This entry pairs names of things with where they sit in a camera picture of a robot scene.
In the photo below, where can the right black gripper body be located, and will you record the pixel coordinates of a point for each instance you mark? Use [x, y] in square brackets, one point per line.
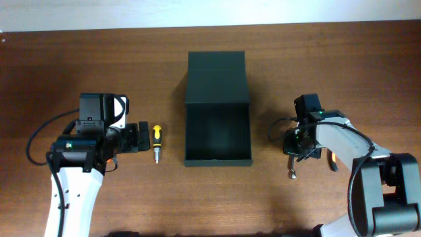
[295, 144]

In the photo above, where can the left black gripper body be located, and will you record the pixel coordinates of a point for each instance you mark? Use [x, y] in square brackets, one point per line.
[126, 139]

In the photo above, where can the orange black long-nose pliers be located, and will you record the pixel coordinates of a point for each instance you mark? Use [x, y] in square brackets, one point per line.
[332, 160]

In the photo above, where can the silver ring wrench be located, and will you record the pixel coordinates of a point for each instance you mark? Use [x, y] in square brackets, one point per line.
[292, 173]

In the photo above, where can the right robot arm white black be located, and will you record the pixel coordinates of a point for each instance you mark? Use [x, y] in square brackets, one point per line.
[383, 194]

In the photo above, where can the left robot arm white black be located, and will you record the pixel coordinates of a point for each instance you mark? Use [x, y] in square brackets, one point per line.
[78, 164]

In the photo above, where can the yellow black stubby screwdriver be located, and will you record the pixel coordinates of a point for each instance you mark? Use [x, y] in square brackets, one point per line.
[157, 142]

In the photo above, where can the black open gift box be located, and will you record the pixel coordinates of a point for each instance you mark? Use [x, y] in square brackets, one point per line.
[218, 130]

